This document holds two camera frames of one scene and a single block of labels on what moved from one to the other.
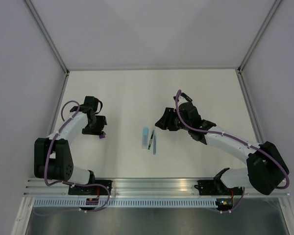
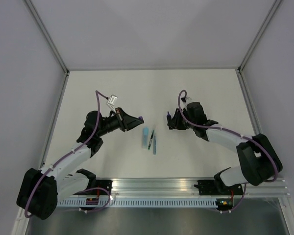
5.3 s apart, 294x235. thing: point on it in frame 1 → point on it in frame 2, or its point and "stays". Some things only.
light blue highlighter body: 145,141 stays
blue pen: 154,146 stays
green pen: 151,140 stays
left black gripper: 102,123 → 126,122
